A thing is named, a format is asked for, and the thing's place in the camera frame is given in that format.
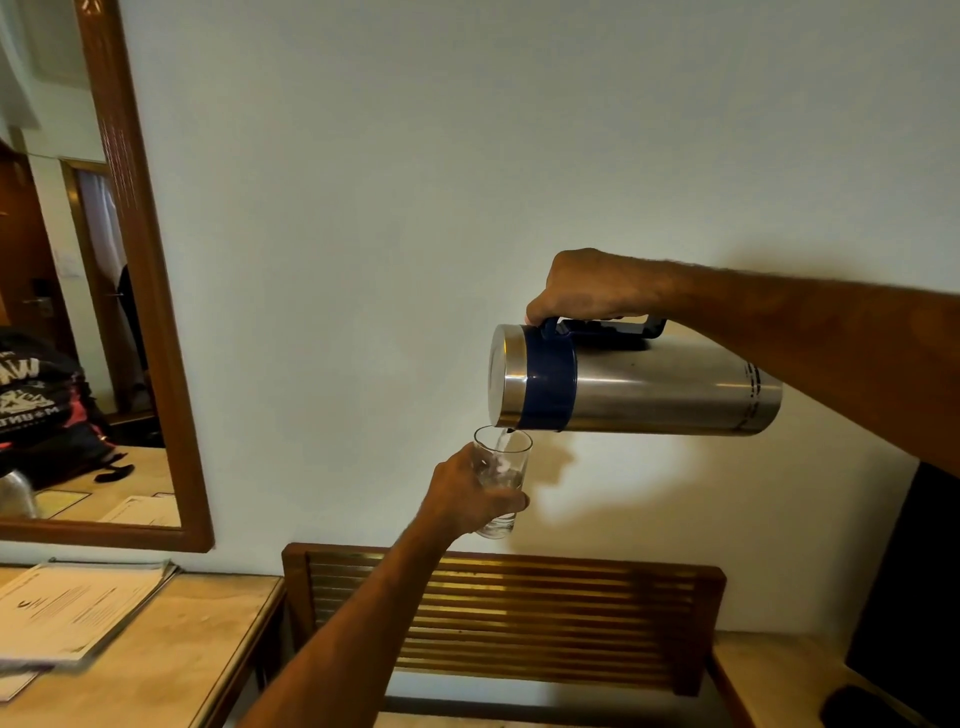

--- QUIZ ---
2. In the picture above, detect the person's left hand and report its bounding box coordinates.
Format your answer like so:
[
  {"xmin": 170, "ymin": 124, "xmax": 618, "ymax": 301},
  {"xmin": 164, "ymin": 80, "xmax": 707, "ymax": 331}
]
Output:
[{"xmin": 417, "ymin": 442, "xmax": 531, "ymax": 544}]

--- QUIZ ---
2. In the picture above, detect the person's right hand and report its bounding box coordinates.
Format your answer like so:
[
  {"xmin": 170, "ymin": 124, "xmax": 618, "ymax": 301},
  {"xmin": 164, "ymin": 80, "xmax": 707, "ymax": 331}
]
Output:
[{"xmin": 525, "ymin": 248, "xmax": 680, "ymax": 328}]

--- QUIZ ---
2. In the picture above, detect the clear drinking glass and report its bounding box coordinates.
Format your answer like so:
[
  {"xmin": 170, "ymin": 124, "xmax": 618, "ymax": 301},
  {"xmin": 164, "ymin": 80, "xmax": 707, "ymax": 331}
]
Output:
[{"xmin": 472, "ymin": 425, "xmax": 534, "ymax": 540}]

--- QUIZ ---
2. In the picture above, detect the stainless steel jug blue band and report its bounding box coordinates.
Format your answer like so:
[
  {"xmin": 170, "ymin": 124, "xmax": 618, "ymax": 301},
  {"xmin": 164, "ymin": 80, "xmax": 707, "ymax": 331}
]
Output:
[{"xmin": 488, "ymin": 315, "xmax": 784, "ymax": 438}]

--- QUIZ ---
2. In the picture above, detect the person's right forearm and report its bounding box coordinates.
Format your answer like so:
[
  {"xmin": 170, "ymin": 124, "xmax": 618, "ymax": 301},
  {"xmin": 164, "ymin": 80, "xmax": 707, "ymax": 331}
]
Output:
[{"xmin": 660, "ymin": 260, "xmax": 960, "ymax": 478}]

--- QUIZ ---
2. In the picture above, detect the person's left forearm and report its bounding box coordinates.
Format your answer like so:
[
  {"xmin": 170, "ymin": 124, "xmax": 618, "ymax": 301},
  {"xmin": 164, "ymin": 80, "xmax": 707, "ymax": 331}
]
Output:
[{"xmin": 238, "ymin": 517, "xmax": 460, "ymax": 728}]

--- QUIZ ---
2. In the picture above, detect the wooden slatted luggage rack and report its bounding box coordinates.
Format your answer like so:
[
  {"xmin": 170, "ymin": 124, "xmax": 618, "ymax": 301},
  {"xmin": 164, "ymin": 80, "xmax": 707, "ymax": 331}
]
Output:
[{"xmin": 281, "ymin": 543, "xmax": 727, "ymax": 699}]

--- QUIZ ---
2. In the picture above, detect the wooden desk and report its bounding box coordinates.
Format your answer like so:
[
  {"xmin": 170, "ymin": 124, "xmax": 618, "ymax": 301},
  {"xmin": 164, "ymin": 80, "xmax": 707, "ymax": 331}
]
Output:
[{"xmin": 0, "ymin": 564, "xmax": 288, "ymax": 728}]

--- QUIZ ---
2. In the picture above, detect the black television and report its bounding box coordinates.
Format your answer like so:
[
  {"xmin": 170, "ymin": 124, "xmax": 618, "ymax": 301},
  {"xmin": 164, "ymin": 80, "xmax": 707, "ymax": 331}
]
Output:
[{"xmin": 845, "ymin": 460, "xmax": 960, "ymax": 728}]

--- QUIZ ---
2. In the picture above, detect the white paper folder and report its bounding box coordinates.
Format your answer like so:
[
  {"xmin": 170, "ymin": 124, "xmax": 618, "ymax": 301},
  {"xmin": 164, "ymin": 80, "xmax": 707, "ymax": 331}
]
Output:
[{"xmin": 0, "ymin": 559, "xmax": 180, "ymax": 670}]

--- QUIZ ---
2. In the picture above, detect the white paper sheet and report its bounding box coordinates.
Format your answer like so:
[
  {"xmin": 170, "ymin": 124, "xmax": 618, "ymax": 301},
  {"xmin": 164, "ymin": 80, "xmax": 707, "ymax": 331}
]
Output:
[{"xmin": 0, "ymin": 669, "xmax": 40, "ymax": 704}]

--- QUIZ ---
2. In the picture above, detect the wooden framed wall mirror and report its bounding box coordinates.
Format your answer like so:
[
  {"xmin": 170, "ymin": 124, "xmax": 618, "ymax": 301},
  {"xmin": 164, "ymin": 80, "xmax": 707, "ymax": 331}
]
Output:
[{"xmin": 0, "ymin": 0, "xmax": 216, "ymax": 555}]

